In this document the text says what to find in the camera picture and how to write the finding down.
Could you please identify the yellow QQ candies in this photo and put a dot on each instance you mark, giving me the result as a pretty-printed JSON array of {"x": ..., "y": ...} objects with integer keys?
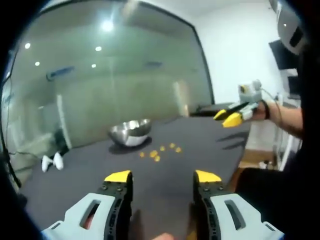
[{"x": 152, "y": 154}]

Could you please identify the stainless steel bowl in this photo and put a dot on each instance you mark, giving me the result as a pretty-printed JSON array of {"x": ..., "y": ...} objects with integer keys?
[{"x": 130, "y": 132}]

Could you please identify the person's right hand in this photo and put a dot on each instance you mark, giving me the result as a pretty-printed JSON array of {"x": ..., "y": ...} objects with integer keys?
[{"x": 260, "y": 111}]

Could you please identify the person's left hand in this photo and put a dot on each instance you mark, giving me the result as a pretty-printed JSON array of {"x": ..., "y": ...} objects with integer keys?
[{"x": 163, "y": 237}]

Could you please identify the black furniture top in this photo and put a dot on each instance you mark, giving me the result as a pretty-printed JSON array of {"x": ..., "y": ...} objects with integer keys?
[{"x": 212, "y": 108}]

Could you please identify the person in black shirt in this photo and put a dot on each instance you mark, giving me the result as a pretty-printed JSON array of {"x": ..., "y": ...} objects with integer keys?
[{"x": 262, "y": 182}]

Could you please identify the dark grey table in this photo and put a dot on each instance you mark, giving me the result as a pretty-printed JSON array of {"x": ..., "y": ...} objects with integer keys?
[{"x": 87, "y": 162}]

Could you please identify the white grey head-worn device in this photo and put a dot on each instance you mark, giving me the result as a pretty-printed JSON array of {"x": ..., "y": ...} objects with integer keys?
[{"x": 287, "y": 27}]

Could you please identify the black stand leg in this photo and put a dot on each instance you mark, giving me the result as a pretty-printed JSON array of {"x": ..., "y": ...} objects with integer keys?
[{"x": 12, "y": 165}]

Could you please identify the blue white glass sign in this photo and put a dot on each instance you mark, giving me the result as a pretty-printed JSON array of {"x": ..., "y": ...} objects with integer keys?
[{"x": 60, "y": 72}]

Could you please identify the black wall monitor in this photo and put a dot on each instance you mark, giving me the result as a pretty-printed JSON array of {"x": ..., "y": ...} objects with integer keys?
[{"x": 281, "y": 55}]

